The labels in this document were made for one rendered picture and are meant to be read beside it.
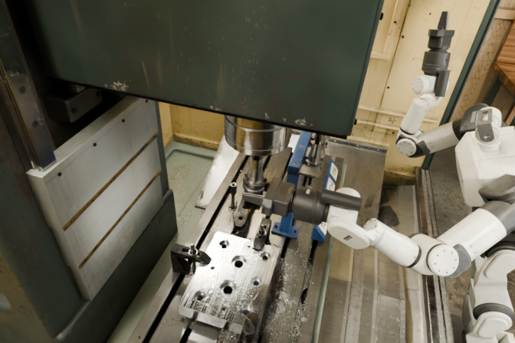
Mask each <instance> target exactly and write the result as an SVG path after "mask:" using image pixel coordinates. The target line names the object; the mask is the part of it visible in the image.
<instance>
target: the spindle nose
mask: <svg viewBox="0 0 515 343"><path fill-rule="evenodd" d="M292 130H293V129H290V128H286V127H283V126H276V125H271V124H267V123H263V122H256V121H252V120H248V119H241V118H237V117H233V116H226V115H224V134H225V141H226V142H227V143H228V145H229V146H230V147H232V148H233V149H234V150H236V151H238V152H240V153H243V154H245V155H253V156H267V155H273V154H276V153H278V152H281V151H283V150H284V149H285V148H286V147H288V145H289V143H290V138H291V136H292Z"/></svg>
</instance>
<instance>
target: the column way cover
mask: <svg viewBox="0 0 515 343"><path fill-rule="evenodd" d="M158 134H159V131H158V125H157V119H156V108H155V102H154V100H147V99H143V98H139V97H135V96H126V97H125V98H123V99H122V100H121V101H119V102H118V103H117V104H116V105H115V106H113V107H112V108H110V109H109V110H107V111H106V112H105V113H104V114H103V115H101V116H100V117H98V118H97V119H95V120H94V121H93V122H92V123H91V124H90V125H88V126H87V127H85V128H84V129H82V130H81V131H80V132H79V133H78V134H76V135H75V136H73V137H72V138H71V139H69V140H68V141H66V142H65V143H64V144H63V145H62V146H60V147H59V148H58V149H56V150H55V151H54V155H55V158H56V160H57V162H56V163H54V164H53V165H52V166H51V167H50V168H49V169H47V170H46V171H45V172H42V171H38V168H36V169H35V170H33V169H30V170H29V171H27V172H25V174H26V177H27V179H28V182H29V184H30V186H31V189H32V191H33V193H34V196H35V198H36V200H37V202H38V205H39V207H40V209H41V213H42V214H43V216H44V219H45V221H46V224H47V226H48V227H51V229H52V231H53V233H54V236H55V239H56V241H57V244H58V246H59V248H60V250H61V253H62V255H63V257H64V260H65V263H66V264H67V266H69V267H70V268H71V272H72V273H73V276H74V279H75V281H76V283H77V286H78V289H79V290H80V294H81V295H82V298H83V299H87V300H90V301H92V300H93V298H94V297H95V296H96V294H97V293H98V292H99V291H100V289H101V288H102V287H103V285H104V283H105V282H106V281H107V280H108V279H109V277H110V276H111V274H112V273H113V271H114V270H115V269H116V268H117V266H118V265H119V264H120V262H121V261H122V259H123V258H124V257H125V255H126V254H127V253H128V251H129V250H130V248H131V247H132V246H133V245H134V243H135V242H136V240H137V239H138V238H139V236H140V235H141V233H142V232H143V231H144V230H145V228H146V227H147V225H148V224H149V222H150V221H151V220H152V219H153V218H154V216H155V215H156V213H157V212H158V211H159V209H160V208H161V207H162V205H163V198H162V188H161V182H160V177H159V174H160V173H161V166H160V160H159V150H158V143H157V138H156V137H157V136H158Z"/></svg>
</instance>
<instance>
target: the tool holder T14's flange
mask: <svg viewBox="0 0 515 343"><path fill-rule="evenodd" d="M247 173H248V172H246V173H244V176H245V177H246V178H243V183H242V187H243V189H244V190H246V191H247V192H249V193H252V194H258V193H261V192H262V191H264V189H265V188H264V186H266V185H267V184H266V182H267V176H266V175H265V174H264V173H263V174H264V180H263V181H262V182H261V183H259V184H252V183H250V182H249V181H248V180H247Z"/></svg>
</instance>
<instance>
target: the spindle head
mask: <svg viewBox="0 0 515 343"><path fill-rule="evenodd" d="M23 1H24V4H25V7H26V10H27V13H28V17H29V20H30V22H31V27H32V30H33V32H34V36H35V40H36V42H37V45H38V49H39V52H40V55H41V59H42V61H43V64H44V68H45V71H46V74H47V75H48V76H49V77H48V79H49V80H56V81H60V82H64V83H71V84H75V85H79V86H83V87H89V88H94V89H98V90H105V91H109V92H113V93H120V94H124V95H128V96H135V97H139V98H143V99H147V100H154V101H158V102H162V103H169V104H173V105H177V106H184V107H188V108H192V109H199V110H203V111H207V112H211V113H218V114H222V115H226V116H233V117H237V118H241V119H248V120H252V121H256V122H260V123H267V124H271V125H276V126H283V127H286V128H290V129H297V130H301V131H305V132H312V133H316V134H321V135H325V136H332V137H336V138H339V139H347V136H351V134H352V130H353V125H356V123H357V119H356V113H357V109H358V106H359V101H360V97H361V94H362V88H363V84H364V81H365V78H366V72H367V69H368V66H369V60H370V57H371V53H372V48H373V45H374V40H375V37H376V32H377V28H378V25H379V20H380V21H381V20H382V19H383V15H384V13H382V7H383V4H384V1H385V0H23Z"/></svg>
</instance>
